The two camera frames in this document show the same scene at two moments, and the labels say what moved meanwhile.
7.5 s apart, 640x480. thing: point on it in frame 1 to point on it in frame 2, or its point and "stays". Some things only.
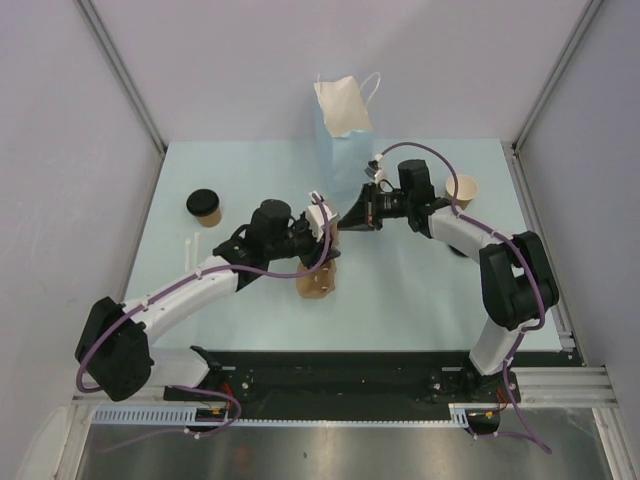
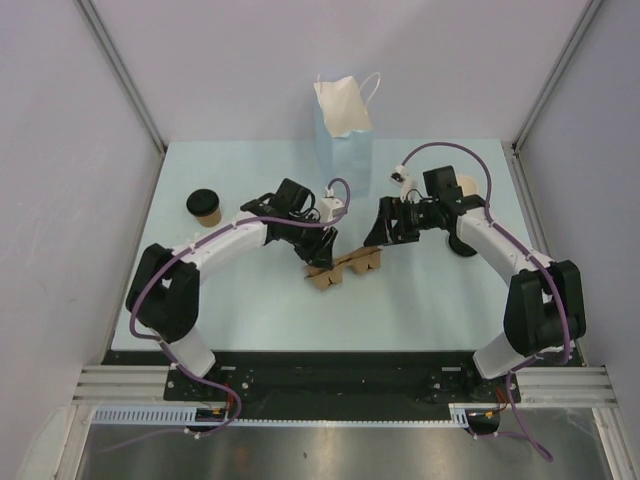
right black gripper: x=365 y=215 to x=383 y=232
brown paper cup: x=467 y=189 stays
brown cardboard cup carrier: x=319 y=283 to x=363 y=260
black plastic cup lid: x=202 y=202 stays
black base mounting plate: x=339 y=385 stays
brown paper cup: x=211 y=220 stays
